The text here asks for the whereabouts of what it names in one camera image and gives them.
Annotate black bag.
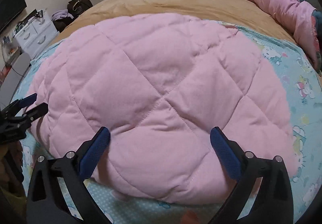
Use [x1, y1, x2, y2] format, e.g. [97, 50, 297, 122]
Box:
[67, 0, 93, 17]

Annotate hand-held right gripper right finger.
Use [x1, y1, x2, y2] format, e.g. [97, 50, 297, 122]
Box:
[210, 126, 294, 224]

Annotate pink crumpled comforter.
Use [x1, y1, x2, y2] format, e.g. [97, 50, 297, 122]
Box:
[218, 0, 322, 70]

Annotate person's left forearm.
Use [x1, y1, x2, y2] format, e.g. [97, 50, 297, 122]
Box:
[0, 143, 25, 190]

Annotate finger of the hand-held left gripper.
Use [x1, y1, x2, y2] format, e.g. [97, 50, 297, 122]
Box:
[4, 93, 38, 117]
[23, 102, 49, 122]

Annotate black flat screen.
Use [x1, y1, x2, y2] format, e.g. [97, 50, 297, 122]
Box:
[0, 0, 28, 35]

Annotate tan bed sheet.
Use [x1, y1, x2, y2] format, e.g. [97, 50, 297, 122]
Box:
[52, 0, 299, 45]

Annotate purple clothes pile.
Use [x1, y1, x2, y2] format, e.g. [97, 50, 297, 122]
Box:
[52, 11, 75, 32]

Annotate black cable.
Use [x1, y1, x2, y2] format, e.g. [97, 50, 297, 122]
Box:
[2, 44, 27, 77]

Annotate pink quilted blanket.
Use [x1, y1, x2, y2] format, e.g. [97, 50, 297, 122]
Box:
[26, 12, 298, 206]

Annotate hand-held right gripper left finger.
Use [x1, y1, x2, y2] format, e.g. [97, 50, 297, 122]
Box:
[26, 126, 119, 224]

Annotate blue cartoon cat printed blanket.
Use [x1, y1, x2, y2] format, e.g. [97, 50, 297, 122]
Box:
[10, 21, 322, 224]

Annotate white plastic drawer cabinet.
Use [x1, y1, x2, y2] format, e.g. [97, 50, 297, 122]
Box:
[13, 11, 60, 60]

